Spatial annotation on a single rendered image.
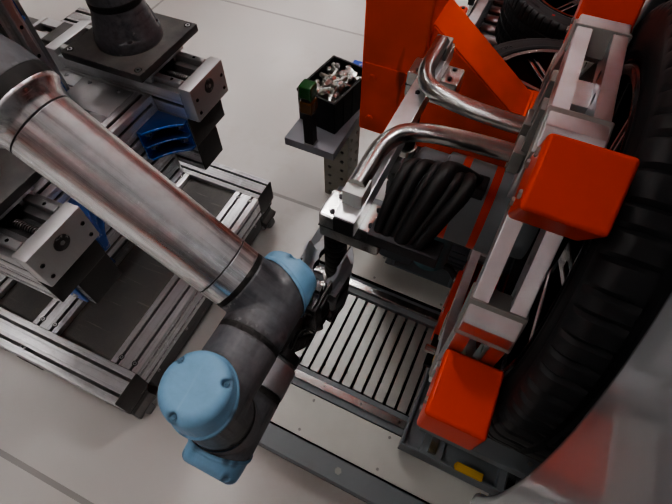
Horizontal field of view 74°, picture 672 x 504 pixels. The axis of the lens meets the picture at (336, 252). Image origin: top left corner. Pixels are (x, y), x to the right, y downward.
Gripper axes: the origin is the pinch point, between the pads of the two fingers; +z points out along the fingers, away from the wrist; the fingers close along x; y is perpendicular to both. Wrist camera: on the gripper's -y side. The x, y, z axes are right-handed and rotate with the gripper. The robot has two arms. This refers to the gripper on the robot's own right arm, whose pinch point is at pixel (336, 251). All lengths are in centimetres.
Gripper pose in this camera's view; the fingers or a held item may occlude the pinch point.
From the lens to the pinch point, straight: 71.3
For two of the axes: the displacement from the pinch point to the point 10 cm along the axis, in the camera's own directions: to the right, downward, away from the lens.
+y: 0.0, -5.4, -8.4
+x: -9.0, -3.6, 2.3
